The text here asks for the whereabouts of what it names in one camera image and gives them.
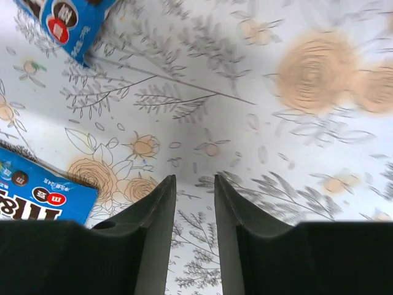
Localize blue m&m bag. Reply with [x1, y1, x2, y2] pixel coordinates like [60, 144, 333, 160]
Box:
[15, 0, 116, 67]
[1, 148, 98, 225]

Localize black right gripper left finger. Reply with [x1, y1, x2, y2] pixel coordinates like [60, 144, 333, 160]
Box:
[1, 175, 176, 294]

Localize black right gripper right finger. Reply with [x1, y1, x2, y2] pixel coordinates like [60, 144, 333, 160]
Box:
[214, 175, 392, 294]

